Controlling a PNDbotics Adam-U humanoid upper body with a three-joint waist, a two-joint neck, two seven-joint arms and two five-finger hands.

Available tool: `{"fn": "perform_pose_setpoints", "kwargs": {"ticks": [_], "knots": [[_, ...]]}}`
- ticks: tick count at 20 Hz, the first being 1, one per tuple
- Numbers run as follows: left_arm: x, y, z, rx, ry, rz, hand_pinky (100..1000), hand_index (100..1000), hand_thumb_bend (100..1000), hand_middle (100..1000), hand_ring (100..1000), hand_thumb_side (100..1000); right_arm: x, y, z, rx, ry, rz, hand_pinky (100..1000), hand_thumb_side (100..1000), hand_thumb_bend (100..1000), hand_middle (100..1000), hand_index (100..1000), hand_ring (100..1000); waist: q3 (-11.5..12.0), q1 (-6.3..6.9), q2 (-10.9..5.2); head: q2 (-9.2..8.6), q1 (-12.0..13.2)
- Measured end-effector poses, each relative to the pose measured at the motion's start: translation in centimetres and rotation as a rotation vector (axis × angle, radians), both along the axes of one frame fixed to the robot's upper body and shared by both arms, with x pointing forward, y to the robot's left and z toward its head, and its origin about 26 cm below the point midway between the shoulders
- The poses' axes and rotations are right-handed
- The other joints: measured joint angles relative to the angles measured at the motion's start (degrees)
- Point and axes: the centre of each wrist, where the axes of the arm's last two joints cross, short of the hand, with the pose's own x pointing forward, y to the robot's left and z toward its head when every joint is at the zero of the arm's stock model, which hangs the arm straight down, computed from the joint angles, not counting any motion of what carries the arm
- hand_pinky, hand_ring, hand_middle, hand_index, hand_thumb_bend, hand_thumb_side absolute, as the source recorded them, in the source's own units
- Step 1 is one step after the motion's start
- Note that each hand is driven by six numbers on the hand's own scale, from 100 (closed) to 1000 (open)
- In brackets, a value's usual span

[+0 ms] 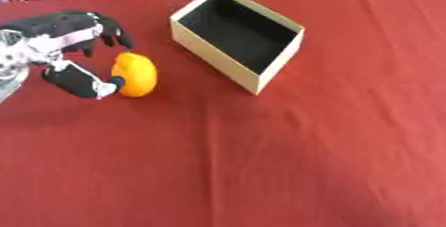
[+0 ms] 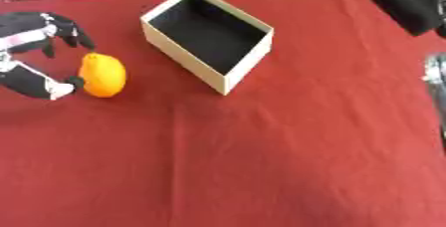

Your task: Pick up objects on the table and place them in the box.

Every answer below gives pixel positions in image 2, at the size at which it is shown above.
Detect orange toy mango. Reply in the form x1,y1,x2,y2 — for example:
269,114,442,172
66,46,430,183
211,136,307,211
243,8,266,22
77,52,129,99

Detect tan box with black inside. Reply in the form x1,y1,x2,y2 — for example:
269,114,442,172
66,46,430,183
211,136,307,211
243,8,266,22
139,0,276,97

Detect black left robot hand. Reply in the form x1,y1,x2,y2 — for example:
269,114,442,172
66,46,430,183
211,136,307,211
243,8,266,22
0,11,98,102

